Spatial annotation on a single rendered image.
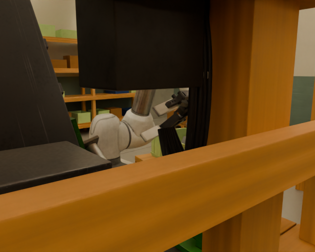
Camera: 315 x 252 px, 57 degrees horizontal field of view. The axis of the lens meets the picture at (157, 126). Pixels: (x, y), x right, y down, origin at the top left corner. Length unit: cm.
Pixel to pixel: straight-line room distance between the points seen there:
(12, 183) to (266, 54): 42
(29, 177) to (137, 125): 114
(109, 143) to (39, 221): 122
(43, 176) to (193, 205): 20
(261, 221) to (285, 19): 36
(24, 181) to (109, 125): 106
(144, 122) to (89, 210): 128
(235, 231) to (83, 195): 35
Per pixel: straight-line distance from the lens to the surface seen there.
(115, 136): 146
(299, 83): 790
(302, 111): 791
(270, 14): 52
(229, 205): 40
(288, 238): 102
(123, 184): 27
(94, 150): 70
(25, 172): 44
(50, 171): 44
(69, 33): 636
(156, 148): 199
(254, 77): 49
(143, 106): 151
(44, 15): 679
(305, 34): 793
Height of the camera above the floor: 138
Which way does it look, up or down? 11 degrees down
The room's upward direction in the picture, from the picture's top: straight up
